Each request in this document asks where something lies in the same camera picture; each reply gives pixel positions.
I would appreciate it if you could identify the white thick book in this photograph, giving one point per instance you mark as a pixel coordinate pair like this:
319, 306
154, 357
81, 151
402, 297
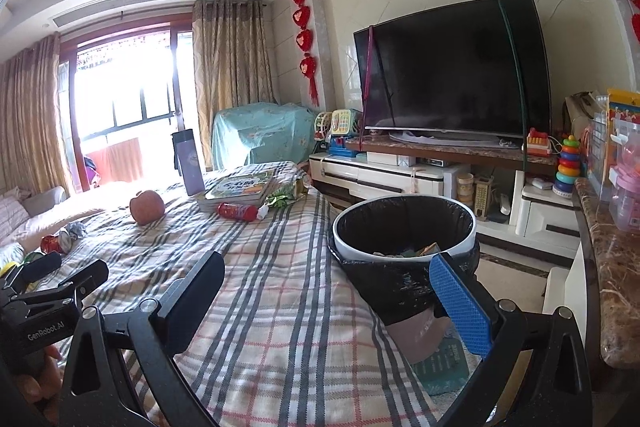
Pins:
225, 203

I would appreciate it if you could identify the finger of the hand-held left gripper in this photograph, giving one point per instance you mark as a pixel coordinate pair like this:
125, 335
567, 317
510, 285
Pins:
42, 267
87, 277

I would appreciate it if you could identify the small white device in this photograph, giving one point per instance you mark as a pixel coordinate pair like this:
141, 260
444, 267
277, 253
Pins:
541, 183

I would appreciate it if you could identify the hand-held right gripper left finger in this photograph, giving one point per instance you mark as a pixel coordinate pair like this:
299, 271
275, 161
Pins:
195, 302

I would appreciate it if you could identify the red apple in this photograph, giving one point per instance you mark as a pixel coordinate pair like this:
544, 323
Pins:
147, 207

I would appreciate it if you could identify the pink striped cushion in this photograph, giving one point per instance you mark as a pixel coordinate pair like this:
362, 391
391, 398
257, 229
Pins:
12, 219

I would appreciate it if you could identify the brown bag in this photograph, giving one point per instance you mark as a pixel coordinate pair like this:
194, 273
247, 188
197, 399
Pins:
582, 112

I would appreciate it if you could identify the teal cloth covered furniture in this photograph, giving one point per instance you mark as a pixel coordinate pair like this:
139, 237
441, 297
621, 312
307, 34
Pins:
265, 132

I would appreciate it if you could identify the beige patterned curtain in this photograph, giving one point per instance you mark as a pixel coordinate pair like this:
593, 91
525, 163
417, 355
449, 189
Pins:
35, 117
230, 72

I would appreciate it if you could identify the ceiling air vent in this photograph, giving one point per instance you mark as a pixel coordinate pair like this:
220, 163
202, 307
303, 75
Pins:
117, 4

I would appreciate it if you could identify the red knot wall hanging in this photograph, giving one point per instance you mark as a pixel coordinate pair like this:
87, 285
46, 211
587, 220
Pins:
632, 2

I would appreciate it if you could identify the black set-top box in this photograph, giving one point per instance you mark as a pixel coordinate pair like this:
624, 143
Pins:
433, 163

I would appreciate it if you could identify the crumpled foil wrapper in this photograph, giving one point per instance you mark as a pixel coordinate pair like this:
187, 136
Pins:
76, 229

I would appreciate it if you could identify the person's left hand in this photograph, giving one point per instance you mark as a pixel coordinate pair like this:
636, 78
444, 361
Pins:
35, 387

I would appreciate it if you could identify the red toy telephone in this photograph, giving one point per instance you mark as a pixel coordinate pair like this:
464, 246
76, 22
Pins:
539, 142

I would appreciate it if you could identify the pink clear plastic container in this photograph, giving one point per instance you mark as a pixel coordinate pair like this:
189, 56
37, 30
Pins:
627, 187

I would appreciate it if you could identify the stack of cream cups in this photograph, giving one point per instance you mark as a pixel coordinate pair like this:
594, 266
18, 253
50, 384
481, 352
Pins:
465, 189

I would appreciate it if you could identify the plaid blanket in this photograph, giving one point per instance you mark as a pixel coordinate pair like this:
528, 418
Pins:
280, 332

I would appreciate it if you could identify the glass balcony door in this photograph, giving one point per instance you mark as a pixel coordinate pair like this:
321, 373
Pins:
135, 107

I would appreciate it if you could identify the small red bottle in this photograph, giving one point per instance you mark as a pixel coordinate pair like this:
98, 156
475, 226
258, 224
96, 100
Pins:
235, 211

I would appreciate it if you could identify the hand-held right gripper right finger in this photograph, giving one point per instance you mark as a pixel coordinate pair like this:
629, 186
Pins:
460, 307

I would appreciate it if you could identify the yellow orange printed box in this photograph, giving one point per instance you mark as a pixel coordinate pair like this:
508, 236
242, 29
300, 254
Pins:
625, 107

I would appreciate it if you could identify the marble top side cabinet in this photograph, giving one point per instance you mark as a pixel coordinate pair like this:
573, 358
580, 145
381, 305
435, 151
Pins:
615, 282

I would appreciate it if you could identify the clear plastic drawer box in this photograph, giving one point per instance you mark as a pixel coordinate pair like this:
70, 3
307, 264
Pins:
598, 152

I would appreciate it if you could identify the white trash bin black bag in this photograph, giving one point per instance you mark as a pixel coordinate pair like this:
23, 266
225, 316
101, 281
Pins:
400, 217

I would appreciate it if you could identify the green cover children's book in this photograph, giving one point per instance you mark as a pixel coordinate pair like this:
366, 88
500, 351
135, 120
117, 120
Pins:
240, 184

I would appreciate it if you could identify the white pillow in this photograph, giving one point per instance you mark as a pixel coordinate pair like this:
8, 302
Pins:
10, 252

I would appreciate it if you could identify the white rimmed trash can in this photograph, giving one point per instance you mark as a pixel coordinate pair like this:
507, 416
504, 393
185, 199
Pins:
350, 252

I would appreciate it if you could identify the black flat screen television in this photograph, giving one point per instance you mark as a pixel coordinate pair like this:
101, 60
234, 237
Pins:
450, 67

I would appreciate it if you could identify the grey cushion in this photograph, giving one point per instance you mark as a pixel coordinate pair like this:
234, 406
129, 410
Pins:
45, 202

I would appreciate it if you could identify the green drink can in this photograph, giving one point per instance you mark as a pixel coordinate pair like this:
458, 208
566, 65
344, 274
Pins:
32, 257

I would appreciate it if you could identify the flat white box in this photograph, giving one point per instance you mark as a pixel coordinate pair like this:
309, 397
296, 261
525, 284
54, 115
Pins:
390, 160

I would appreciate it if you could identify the toy telephone set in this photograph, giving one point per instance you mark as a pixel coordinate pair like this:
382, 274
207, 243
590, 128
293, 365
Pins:
345, 147

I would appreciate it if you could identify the white green toy basket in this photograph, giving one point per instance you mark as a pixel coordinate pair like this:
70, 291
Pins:
322, 124

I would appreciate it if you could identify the green snack packet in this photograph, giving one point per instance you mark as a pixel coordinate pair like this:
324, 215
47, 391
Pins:
287, 192

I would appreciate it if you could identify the white television cabinet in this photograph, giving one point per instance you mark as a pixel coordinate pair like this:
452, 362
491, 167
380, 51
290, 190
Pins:
380, 179

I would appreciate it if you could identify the crushed red can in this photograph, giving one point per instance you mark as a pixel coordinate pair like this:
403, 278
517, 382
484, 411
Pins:
52, 243

